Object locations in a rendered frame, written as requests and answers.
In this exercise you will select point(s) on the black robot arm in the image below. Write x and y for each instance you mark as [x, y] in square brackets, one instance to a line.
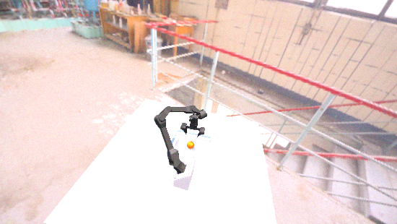
[160, 121]

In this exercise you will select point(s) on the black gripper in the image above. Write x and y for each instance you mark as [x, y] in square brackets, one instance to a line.
[184, 127]

